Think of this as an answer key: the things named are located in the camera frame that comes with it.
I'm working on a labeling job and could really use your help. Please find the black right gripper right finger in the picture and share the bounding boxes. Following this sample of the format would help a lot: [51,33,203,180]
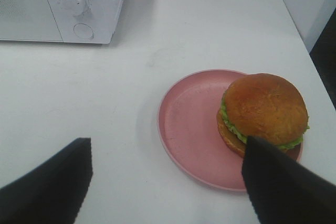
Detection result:
[241,136,335,223]

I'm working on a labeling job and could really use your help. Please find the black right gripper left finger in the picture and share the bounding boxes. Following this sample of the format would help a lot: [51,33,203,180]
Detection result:
[1,138,93,223]

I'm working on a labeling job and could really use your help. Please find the burger with lettuce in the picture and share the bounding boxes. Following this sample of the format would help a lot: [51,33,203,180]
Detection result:
[216,73,309,157]

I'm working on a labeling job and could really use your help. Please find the pink round plate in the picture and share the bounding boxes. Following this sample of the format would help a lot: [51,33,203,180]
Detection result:
[157,69,303,193]

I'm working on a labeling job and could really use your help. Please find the round door release button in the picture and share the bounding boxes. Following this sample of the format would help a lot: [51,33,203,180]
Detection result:
[73,23,94,39]

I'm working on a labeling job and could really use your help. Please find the white microwave door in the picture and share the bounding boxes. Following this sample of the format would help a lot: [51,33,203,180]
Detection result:
[1,0,62,42]

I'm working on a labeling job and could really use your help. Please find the white microwave oven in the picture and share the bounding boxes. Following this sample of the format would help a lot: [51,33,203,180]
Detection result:
[0,0,130,45]

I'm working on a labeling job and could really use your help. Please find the white lower microwave knob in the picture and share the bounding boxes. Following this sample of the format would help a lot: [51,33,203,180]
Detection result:
[61,0,86,16]

